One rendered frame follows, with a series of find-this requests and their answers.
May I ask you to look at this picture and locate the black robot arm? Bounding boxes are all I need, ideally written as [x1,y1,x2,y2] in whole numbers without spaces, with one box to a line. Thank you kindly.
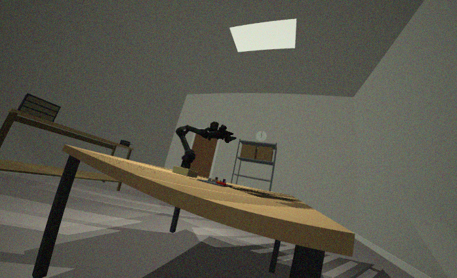
[176,121,219,169]

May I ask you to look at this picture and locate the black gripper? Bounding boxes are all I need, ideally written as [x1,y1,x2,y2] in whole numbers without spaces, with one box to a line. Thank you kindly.
[214,127,236,143]

